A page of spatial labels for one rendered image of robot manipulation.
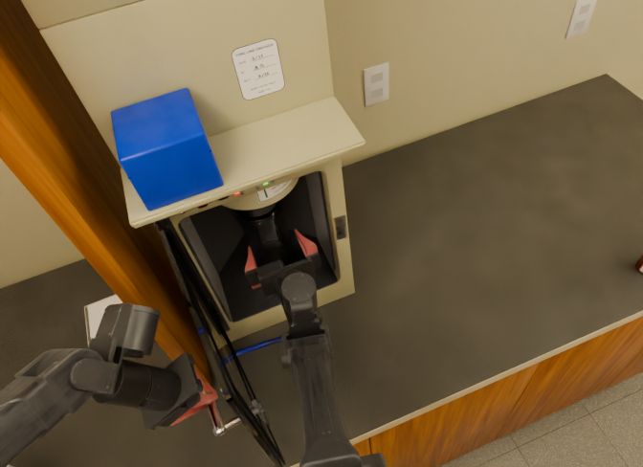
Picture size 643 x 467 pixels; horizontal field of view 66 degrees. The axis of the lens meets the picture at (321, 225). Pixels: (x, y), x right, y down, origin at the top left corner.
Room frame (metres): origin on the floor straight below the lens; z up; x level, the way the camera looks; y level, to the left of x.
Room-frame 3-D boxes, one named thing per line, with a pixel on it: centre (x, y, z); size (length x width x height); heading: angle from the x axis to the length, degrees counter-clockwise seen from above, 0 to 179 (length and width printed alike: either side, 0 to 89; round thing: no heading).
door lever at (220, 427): (0.29, 0.20, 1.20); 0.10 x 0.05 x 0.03; 20
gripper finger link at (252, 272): (0.56, 0.12, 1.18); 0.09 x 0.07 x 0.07; 13
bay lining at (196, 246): (0.68, 0.13, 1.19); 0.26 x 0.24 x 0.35; 103
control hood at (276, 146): (0.51, 0.09, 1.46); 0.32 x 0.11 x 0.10; 103
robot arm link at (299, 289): (0.40, 0.06, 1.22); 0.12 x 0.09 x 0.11; 2
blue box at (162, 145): (0.49, 0.17, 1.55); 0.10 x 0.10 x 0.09; 13
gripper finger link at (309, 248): (0.57, 0.06, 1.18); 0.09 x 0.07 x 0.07; 13
